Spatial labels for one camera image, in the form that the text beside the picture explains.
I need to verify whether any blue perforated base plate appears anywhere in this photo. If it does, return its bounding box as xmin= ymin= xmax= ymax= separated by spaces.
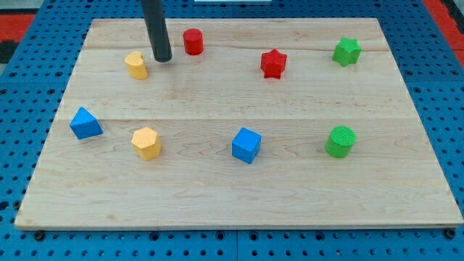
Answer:
xmin=1 ymin=0 xmax=463 ymax=260

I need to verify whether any yellow heart block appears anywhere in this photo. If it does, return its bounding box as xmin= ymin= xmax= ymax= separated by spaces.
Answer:
xmin=124 ymin=51 xmax=148 ymax=80

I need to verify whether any red cylinder block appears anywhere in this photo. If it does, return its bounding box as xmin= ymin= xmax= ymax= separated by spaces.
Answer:
xmin=183 ymin=28 xmax=204 ymax=55

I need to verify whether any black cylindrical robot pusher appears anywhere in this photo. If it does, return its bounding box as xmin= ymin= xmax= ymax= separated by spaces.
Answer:
xmin=140 ymin=0 xmax=172 ymax=62

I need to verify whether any light wooden board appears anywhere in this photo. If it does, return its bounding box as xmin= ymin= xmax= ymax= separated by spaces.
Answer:
xmin=15 ymin=18 xmax=463 ymax=231

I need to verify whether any green star block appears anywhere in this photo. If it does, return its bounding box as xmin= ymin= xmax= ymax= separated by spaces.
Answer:
xmin=332 ymin=37 xmax=362 ymax=67

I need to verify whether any green cylinder block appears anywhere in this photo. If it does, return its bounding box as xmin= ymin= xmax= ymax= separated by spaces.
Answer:
xmin=325 ymin=125 xmax=357 ymax=158

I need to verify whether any yellow hexagon block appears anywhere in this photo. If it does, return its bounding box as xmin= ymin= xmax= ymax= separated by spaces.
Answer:
xmin=131 ymin=127 xmax=162 ymax=161

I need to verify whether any blue cube block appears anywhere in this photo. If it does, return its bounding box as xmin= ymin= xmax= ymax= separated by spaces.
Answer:
xmin=231 ymin=128 xmax=262 ymax=164

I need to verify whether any blue triangle block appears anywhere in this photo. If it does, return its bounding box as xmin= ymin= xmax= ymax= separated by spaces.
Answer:
xmin=70 ymin=107 xmax=104 ymax=139

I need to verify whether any red star block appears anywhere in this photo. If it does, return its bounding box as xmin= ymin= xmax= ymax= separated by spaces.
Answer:
xmin=260 ymin=49 xmax=287 ymax=79

